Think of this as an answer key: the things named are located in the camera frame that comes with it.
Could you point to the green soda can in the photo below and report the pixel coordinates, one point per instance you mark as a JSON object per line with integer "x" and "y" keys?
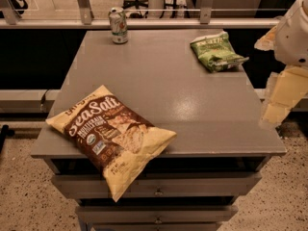
{"x": 118, "y": 25}

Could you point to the green jalapeno chip bag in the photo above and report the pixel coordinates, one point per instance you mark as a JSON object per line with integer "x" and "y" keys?
{"x": 216, "y": 53}

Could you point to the grey drawer cabinet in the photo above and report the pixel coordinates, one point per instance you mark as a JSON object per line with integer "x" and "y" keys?
{"x": 156, "y": 74}

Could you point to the brown sea salt chip bag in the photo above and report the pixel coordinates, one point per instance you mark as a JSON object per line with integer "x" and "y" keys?
{"x": 118, "y": 141}

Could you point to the lower grey drawer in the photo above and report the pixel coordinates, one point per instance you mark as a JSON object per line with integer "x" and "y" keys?
{"x": 156, "y": 214}

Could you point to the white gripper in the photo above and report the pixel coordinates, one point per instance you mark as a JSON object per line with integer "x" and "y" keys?
{"x": 291, "y": 38}

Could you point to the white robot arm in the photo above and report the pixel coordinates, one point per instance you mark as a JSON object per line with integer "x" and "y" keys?
{"x": 289, "y": 41}

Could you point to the grey drawer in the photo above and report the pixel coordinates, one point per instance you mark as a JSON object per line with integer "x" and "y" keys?
{"x": 226, "y": 184}
{"x": 156, "y": 214}

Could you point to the metal railing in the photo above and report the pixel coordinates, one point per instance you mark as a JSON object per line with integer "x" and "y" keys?
{"x": 82, "y": 14}

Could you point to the upper grey drawer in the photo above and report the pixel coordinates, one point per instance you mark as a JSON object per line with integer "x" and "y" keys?
{"x": 226, "y": 184}

